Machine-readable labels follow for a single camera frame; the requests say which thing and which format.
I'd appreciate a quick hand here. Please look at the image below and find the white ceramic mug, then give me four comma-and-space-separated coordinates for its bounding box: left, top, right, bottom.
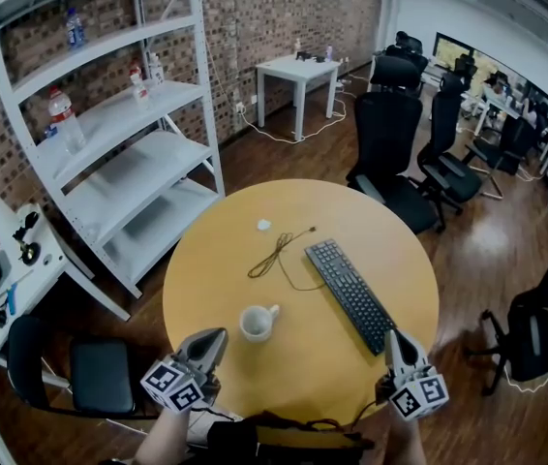
238, 303, 281, 344

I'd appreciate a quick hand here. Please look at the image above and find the white metal shelf unit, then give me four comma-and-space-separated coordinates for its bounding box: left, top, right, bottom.
0, 0, 227, 300

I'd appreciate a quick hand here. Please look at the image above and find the person's left forearm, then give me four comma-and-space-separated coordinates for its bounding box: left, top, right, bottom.
133, 404, 194, 465

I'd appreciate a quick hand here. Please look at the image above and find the large black office chair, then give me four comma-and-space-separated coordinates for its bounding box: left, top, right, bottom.
346, 54, 442, 236

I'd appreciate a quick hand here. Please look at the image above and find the small red-labelled bottle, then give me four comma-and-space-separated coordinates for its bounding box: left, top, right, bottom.
129, 62, 150, 109

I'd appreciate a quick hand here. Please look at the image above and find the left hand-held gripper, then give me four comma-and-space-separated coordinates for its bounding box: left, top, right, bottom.
139, 326, 230, 414

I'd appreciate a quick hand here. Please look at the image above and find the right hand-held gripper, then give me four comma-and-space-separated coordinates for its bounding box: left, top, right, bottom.
375, 328, 450, 421

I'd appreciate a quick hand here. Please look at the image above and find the small white bottle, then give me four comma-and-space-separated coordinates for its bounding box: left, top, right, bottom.
148, 52, 166, 86

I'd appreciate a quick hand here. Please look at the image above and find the person's right forearm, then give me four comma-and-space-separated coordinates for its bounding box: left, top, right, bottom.
383, 415, 428, 465

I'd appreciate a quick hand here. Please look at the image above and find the black tabletop stand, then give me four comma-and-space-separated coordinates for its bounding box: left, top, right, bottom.
11, 210, 43, 266

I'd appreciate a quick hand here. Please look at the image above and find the dark window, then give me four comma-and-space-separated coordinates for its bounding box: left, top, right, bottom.
435, 31, 548, 118

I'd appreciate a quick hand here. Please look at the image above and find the black keyboard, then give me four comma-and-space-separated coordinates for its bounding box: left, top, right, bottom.
304, 238, 398, 357

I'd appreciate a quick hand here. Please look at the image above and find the white square table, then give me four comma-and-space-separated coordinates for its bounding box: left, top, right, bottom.
255, 53, 342, 142

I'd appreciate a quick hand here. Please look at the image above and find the white side table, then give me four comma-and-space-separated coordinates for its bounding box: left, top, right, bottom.
0, 202, 133, 363

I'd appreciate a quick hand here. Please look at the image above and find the black armless chair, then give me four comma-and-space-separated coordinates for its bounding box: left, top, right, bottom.
6, 314, 160, 421

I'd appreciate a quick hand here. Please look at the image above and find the blue-labelled water bottle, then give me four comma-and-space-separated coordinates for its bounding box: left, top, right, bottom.
64, 8, 86, 50

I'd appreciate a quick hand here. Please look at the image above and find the black chest rig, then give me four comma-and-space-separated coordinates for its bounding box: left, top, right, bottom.
204, 409, 376, 465

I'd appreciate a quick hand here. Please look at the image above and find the brown cable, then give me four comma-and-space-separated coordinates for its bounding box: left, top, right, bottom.
247, 227, 326, 293

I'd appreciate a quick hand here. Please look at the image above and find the thin white floor cable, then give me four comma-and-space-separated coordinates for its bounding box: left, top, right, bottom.
502, 354, 548, 401

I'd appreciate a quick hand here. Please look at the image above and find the large red-capped water bottle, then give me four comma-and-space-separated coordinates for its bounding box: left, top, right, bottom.
46, 85, 87, 156

